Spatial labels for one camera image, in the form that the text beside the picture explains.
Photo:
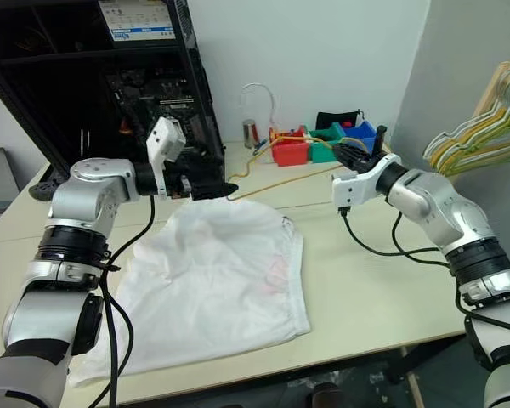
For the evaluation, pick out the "black open computer case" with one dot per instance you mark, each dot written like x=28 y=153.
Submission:
x=110 y=85

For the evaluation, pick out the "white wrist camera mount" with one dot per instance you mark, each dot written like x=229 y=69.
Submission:
x=357 y=185
x=165 y=142

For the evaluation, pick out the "dark rounded shape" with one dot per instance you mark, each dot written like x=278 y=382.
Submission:
x=325 y=396

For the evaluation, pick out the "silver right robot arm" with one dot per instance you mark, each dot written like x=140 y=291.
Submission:
x=455 y=221

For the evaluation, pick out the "black fabric pouch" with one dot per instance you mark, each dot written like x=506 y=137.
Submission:
x=338 y=117

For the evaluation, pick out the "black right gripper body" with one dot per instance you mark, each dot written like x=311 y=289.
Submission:
x=365 y=162

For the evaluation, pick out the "green plastic bin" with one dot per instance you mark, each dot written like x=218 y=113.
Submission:
x=323 y=152
x=323 y=131

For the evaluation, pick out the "bunch of clothes hangers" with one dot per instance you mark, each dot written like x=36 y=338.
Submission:
x=463 y=142

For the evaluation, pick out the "white shorts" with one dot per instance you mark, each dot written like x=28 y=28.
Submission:
x=208 y=280

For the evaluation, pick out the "blue plastic bin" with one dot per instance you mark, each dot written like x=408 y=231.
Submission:
x=361 y=135

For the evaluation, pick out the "red plastic bin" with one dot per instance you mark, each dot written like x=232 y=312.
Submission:
x=290 y=154

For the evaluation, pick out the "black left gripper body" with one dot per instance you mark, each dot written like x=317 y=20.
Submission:
x=179 y=185

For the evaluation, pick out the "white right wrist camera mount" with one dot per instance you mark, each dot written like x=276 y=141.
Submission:
x=357 y=185

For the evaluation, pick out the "silver metal can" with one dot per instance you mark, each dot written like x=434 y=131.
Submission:
x=251 y=134

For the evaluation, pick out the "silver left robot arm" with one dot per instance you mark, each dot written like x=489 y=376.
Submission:
x=89 y=193

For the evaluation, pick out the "white blue label sticker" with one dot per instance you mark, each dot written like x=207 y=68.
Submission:
x=142 y=19

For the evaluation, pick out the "black perforated pad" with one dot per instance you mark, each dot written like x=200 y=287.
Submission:
x=44 y=189

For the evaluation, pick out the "wooden hanger rack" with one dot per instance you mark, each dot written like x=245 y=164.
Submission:
x=495 y=87

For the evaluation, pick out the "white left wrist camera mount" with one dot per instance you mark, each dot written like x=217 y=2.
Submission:
x=165 y=142

